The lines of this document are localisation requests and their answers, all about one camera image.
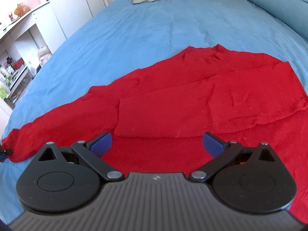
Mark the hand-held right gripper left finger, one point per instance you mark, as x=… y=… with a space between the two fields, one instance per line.
x=103 y=143

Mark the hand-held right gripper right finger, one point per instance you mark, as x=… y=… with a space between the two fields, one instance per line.
x=212 y=144

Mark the red cloth garment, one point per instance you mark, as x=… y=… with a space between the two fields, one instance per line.
x=192 y=96

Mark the white plastic bag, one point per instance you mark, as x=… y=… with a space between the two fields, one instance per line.
x=44 y=54

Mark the blue bed sheet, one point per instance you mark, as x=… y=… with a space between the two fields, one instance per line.
x=134 y=41

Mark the red box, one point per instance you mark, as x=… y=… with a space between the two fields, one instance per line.
x=18 y=64

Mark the white shelf unit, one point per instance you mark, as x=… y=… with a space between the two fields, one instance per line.
x=16 y=53

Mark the white wardrobe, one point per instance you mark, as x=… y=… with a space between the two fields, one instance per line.
x=72 y=2

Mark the teal bolster pillow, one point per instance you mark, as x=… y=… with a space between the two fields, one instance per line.
x=276 y=3

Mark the brown plush toy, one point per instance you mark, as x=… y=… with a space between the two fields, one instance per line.
x=21 y=9

